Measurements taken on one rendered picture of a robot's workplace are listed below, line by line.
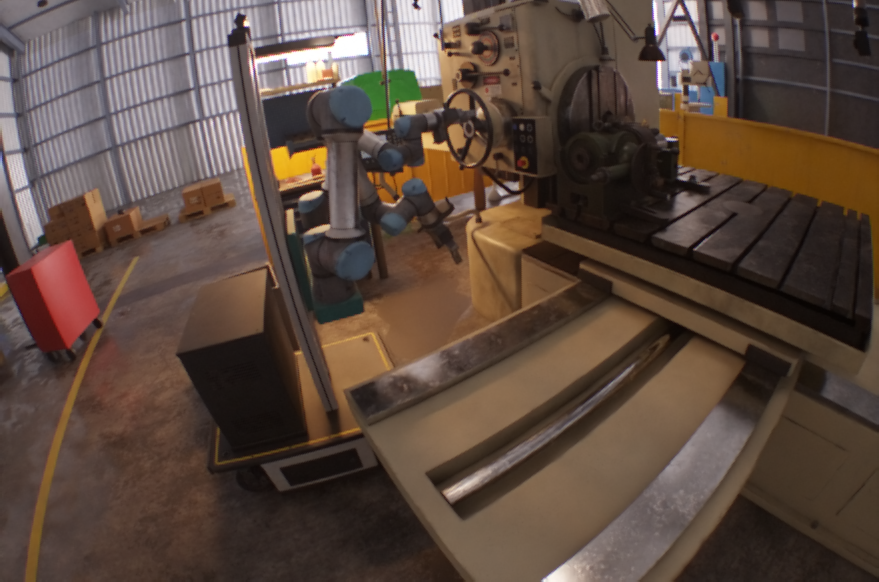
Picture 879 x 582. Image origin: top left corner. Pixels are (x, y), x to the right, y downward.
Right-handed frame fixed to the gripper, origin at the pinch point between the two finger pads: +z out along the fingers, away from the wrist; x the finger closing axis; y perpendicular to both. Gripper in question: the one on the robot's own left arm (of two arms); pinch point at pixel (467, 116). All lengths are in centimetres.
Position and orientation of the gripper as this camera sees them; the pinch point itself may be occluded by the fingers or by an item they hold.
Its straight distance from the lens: 160.2
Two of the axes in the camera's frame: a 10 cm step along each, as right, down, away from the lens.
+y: -3.0, -9.5, -0.5
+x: -4.3, 0.9, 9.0
